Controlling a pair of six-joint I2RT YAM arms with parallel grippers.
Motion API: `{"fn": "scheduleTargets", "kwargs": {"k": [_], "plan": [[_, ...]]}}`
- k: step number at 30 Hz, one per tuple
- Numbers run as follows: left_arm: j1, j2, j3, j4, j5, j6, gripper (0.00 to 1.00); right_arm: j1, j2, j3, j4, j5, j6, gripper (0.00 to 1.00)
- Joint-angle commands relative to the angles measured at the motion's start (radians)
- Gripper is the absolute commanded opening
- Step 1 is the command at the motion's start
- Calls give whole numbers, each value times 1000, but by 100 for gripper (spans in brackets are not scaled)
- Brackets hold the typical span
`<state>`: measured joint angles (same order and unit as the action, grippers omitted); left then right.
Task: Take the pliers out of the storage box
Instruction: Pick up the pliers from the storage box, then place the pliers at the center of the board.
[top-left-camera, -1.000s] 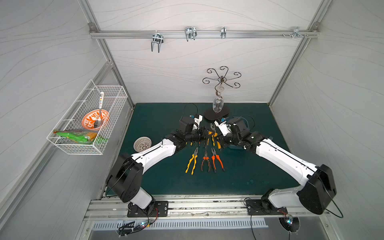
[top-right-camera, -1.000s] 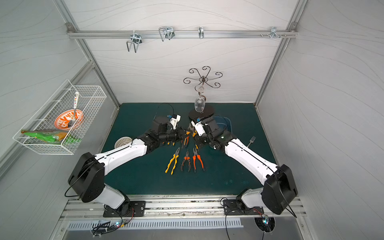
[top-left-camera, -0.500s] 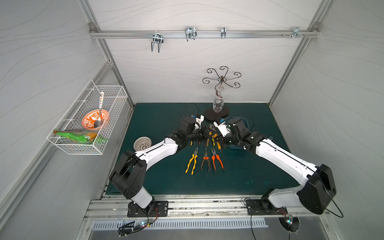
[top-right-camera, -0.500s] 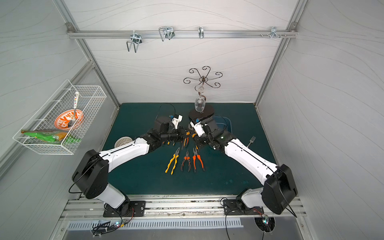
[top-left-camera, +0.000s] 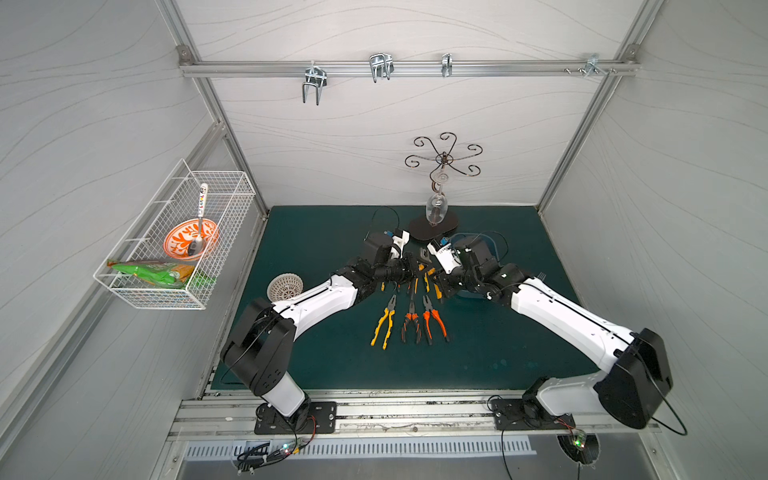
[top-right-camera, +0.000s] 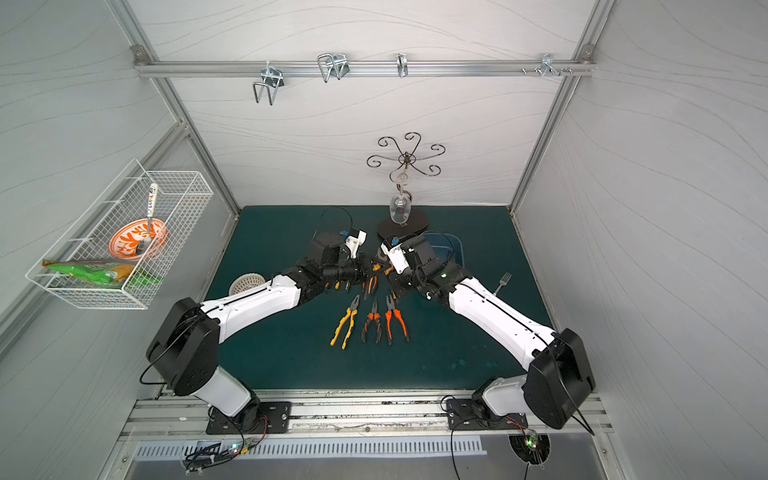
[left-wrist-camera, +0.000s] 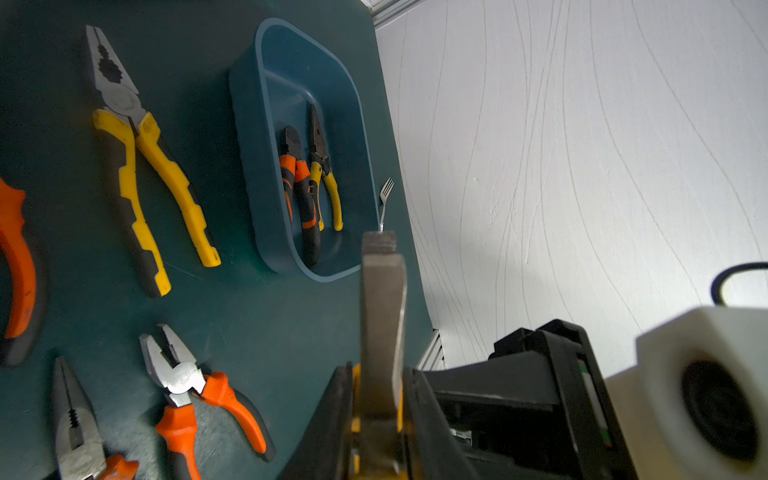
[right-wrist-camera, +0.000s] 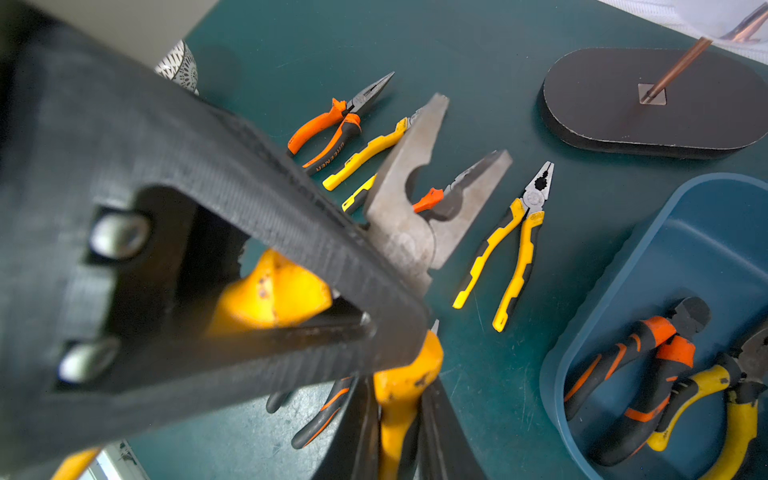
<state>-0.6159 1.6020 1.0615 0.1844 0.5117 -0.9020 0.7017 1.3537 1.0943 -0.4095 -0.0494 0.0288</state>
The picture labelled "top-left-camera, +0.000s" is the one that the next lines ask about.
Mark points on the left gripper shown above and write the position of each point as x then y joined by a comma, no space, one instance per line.
405,265

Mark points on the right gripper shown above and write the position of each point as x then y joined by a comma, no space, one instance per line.
440,270

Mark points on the yellow handled end nippers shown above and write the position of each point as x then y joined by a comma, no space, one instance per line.
428,270

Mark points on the deli yellow long nose pliers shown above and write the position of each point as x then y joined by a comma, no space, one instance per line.
385,324

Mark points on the orange striped black pliers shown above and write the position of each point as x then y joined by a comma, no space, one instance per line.
411,321

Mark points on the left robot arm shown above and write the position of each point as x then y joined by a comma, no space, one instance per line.
259,347

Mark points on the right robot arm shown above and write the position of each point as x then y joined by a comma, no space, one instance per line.
633,377

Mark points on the blue storage box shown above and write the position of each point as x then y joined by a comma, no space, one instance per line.
479,259

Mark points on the black metal glass stand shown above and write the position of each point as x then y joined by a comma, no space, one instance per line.
439,176

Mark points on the clear wine glass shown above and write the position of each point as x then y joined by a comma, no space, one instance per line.
436,208

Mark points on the white perforated bowl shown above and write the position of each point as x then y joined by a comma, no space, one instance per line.
284,287

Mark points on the green plastic package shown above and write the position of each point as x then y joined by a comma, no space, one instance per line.
167,275

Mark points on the orange patterned plate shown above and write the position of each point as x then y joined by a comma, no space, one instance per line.
177,240

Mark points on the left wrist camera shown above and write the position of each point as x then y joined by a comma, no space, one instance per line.
400,239

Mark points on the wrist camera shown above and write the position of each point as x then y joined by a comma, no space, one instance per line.
445,254
400,239

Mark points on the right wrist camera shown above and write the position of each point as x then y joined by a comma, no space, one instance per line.
445,254

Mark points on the white handled utensil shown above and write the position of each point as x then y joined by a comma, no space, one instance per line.
197,245

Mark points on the white wire basket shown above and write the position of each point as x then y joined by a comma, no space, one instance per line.
229,198

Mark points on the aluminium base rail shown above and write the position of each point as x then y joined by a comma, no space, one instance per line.
359,414

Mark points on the aluminium hanging rail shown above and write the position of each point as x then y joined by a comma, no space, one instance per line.
402,68

